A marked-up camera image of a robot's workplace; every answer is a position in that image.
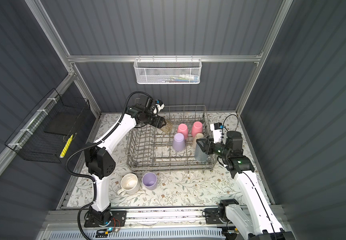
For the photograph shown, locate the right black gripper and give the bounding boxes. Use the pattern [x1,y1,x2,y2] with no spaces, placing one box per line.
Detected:
[197,137,230,159]

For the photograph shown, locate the beige plastic cup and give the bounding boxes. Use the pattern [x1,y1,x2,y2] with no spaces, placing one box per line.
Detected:
[192,133,204,148]

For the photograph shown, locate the yellow transparent cup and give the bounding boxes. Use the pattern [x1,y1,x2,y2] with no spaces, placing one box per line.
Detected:
[160,119,173,134]

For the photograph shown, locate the blue transparent cup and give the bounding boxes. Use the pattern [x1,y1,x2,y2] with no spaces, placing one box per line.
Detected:
[194,145,208,163]

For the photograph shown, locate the pink plastic cup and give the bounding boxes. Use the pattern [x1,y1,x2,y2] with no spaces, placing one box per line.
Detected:
[191,121,203,137]
[177,124,188,140]

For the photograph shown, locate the large lilac plastic cup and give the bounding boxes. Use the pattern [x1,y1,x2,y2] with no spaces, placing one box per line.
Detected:
[172,133,185,152]

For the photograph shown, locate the white ceramic mug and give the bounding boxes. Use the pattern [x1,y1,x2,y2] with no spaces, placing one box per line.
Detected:
[117,173,141,197]

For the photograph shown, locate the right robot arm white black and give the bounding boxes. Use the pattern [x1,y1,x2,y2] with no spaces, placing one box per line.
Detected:
[196,131,295,240]

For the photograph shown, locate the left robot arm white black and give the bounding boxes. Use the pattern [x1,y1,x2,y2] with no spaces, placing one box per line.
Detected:
[65,91,167,226]

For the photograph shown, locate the floral table mat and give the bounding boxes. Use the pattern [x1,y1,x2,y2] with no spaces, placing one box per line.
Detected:
[67,112,266,208]

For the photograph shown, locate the items in white basket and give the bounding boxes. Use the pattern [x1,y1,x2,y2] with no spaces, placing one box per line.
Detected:
[159,74,200,84]

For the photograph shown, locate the small lilac plastic cup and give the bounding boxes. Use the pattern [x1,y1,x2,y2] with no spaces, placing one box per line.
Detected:
[142,173,158,191]

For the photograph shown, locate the white vented front panel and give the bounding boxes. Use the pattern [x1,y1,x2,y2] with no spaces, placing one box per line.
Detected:
[48,227,226,240]

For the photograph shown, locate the yellow brush in basket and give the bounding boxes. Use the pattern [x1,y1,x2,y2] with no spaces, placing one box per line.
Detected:
[59,135,74,159]

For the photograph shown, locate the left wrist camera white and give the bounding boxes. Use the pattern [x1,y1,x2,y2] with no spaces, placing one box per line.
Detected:
[153,100,165,116]

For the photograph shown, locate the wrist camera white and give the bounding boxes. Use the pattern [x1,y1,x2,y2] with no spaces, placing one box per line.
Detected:
[210,123,223,144]
[153,100,165,116]

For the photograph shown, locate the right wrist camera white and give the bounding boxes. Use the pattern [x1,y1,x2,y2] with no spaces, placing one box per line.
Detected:
[210,123,223,144]

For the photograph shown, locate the grey wire dish rack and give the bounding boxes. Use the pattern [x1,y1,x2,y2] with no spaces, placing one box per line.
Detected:
[127,105,216,172]

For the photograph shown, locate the white mesh wall basket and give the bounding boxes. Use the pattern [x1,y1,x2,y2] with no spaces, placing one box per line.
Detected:
[134,59,202,85]

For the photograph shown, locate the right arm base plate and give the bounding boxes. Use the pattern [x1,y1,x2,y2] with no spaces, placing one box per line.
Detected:
[202,208,227,225]

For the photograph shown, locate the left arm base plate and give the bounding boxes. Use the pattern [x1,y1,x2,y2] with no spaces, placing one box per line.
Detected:
[84,210,128,228]

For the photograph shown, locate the black wire wall basket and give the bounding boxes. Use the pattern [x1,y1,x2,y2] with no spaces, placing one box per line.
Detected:
[5,91,94,164]

